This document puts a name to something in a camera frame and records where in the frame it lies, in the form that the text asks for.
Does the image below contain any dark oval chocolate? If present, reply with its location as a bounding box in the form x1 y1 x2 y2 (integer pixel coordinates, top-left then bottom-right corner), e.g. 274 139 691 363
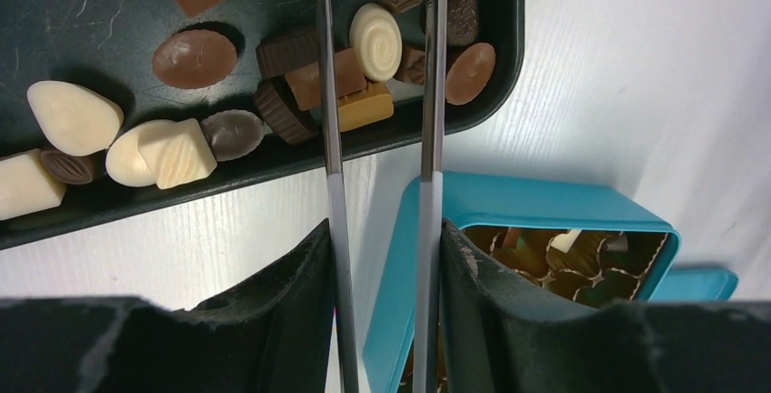
200 109 265 162

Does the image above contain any brown rectangular chocolate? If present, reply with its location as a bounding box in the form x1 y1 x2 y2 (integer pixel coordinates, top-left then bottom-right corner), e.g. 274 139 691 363
285 48 367 111

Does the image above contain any white square chocolate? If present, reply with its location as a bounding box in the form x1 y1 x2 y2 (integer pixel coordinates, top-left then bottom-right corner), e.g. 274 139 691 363
1 148 66 221

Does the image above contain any caramel rectangular chocolate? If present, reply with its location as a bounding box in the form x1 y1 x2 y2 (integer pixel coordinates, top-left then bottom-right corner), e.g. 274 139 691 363
338 82 395 132

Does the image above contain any round milk chocolate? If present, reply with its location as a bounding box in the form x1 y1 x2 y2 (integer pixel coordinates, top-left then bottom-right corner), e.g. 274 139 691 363
445 42 496 106

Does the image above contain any white spiral round chocolate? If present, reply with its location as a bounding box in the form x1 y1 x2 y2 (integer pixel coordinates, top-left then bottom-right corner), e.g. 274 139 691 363
349 3 402 82

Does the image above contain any oval milk chocolate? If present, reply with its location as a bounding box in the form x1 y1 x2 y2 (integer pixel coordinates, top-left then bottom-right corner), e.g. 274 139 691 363
151 29 238 89

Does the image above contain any teal chocolate box with dividers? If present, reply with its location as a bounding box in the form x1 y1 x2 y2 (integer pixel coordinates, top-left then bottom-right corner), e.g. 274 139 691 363
363 172 681 392

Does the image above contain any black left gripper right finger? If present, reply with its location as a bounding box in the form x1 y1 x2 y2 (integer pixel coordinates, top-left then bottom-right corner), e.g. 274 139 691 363
440 222 770 392

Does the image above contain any black chocolate tray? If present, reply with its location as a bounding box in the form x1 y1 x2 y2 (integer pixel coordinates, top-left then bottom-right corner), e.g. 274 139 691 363
1 0 525 249

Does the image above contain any white ridged chocolate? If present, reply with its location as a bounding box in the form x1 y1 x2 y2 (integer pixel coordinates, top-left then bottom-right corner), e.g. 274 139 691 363
105 119 217 189

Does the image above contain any white teardrop chocolate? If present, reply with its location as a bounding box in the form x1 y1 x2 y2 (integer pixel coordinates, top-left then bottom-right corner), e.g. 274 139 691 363
26 80 124 156

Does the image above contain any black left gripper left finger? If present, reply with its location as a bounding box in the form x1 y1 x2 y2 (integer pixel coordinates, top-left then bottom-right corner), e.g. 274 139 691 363
1 222 334 392

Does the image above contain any teal box lid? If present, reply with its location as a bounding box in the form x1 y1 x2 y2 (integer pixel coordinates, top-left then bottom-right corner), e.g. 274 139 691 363
650 267 738 302

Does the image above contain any steel tongs white handle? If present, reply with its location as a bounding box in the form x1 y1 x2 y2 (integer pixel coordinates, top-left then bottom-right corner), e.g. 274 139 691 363
316 0 447 392

